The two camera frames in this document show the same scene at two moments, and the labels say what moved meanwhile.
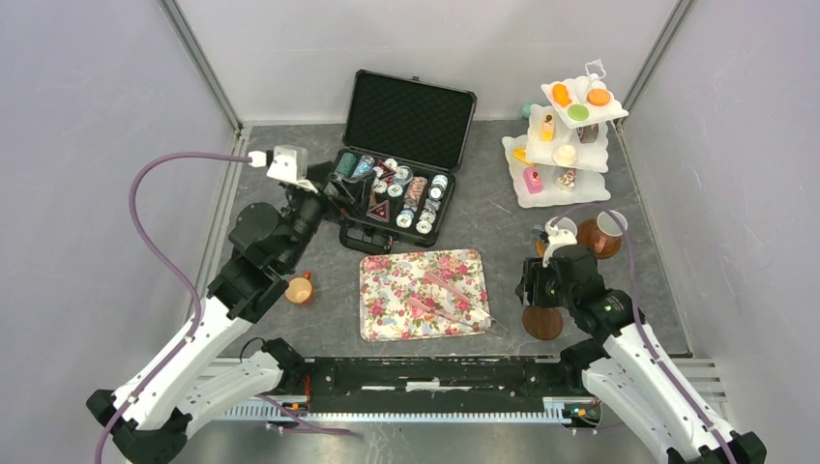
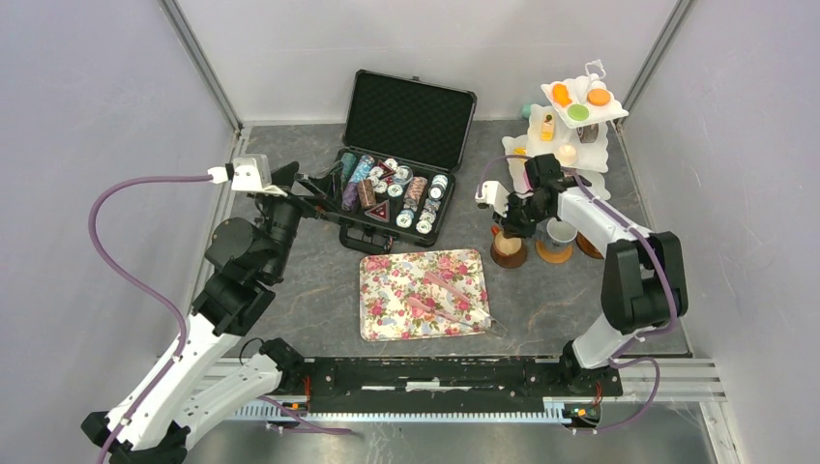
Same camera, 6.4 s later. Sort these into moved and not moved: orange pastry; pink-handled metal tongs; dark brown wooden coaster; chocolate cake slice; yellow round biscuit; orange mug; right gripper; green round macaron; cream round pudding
Moved: right gripper; dark brown wooden coaster; orange mug
Not moved: pink-handled metal tongs; cream round pudding; orange pastry; green round macaron; chocolate cake slice; yellow round biscuit
